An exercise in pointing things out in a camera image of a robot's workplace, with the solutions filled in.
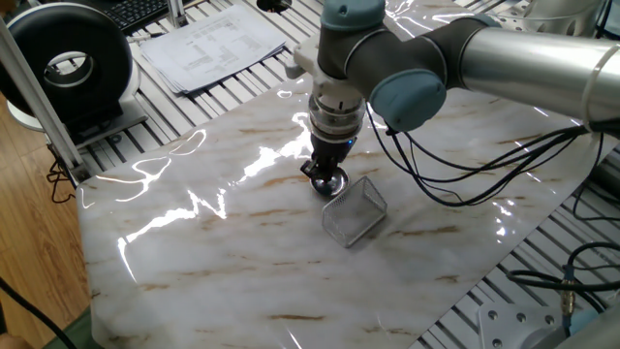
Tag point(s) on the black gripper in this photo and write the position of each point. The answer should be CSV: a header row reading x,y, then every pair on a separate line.
x,y
331,150

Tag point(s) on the small round silver cup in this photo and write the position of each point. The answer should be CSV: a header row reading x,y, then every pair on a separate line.
x,y
336,186

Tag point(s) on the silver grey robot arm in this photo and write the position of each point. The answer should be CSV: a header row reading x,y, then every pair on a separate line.
x,y
523,63

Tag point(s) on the silver robot mounting plate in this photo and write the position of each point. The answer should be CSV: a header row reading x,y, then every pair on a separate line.
x,y
504,329

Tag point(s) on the marble pattern table mat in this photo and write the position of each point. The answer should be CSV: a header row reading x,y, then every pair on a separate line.
x,y
218,252

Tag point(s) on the stack of printed papers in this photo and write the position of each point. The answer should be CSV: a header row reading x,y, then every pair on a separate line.
x,y
213,48

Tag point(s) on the black round object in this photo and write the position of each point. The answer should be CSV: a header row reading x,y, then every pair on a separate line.
x,y
273,5

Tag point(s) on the black keyboard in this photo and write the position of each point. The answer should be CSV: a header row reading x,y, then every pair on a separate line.
x,y
135,12

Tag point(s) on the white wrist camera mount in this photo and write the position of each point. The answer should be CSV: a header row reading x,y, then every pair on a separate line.
x,y
310,58

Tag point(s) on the short aluminium post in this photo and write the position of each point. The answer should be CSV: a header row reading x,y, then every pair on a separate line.
x,y
176,12

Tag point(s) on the aluminium frame post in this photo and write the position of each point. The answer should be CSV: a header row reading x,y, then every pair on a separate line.
x,y
39,106

